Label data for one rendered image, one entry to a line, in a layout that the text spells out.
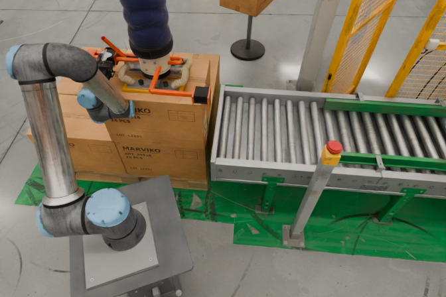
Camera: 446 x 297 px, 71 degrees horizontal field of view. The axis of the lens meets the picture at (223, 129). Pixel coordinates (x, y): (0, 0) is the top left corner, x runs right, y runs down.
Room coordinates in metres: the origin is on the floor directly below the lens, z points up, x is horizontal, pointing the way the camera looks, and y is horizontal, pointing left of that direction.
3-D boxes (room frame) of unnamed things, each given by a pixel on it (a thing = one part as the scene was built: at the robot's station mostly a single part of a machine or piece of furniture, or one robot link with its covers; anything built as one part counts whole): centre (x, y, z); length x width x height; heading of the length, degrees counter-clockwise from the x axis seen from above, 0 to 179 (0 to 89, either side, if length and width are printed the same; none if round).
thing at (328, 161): (0.86, -0.50, 0.50); 0.07 x 0.07 x 1.00; 86
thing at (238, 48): (3.04, -0.27, 0.31); 0.40 x 0.40 x 0.62
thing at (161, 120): (1.42, 0.40, 0.75); 0.60 x 0.40 x 0.40; 85
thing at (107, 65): (1.30, 0.64, 1.08); 0.12 x 0.09 x 0.08; 175
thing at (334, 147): (0.86, -0.50, 1.02); 0.07 x 0.07 x 0.04
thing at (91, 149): (1.75, 0.67, 0.34); 1.20 x 1.00 x 0.40; 86
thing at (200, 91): (1.13, 0.11, 1.08); 0.09 x 0.08 x 0.05; 175
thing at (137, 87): (1.32, 0.39, 0.97); 0.34 x 0.10 x 0.05; 85
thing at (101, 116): (1.13, 0.65, 0.96); 0.12 x 0.09 x 0.12; 94
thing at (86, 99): (1.13, 0.66, 1.08); 0.12 x 0.09 x 0.10; 175
